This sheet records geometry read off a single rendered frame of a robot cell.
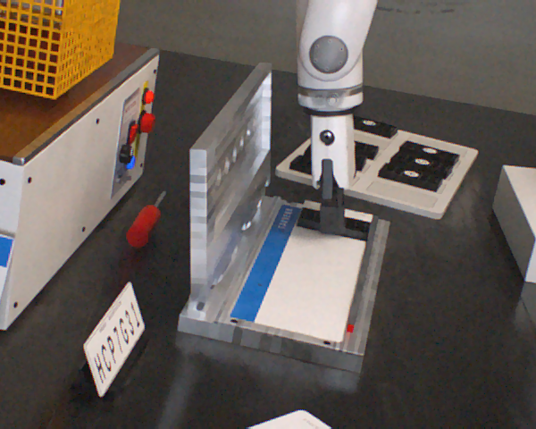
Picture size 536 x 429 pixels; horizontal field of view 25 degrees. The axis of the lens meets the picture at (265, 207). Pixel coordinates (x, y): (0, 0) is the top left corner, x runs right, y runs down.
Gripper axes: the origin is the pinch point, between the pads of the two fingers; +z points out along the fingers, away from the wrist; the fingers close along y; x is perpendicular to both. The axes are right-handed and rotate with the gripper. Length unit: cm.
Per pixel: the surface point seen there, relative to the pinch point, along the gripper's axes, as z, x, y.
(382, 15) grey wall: 9, 8, 213
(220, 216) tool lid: -7.0, 11.0, -20.5
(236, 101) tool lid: -18.9, 10.1, -12.1
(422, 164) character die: 4.9, -10.4, 41.8
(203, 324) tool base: 1.1, 10.7, -33.4
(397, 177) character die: 4.5, -6.7, 33.3
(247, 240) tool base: 0.7, 10.2, -7.8
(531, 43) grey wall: 19, -36, 219
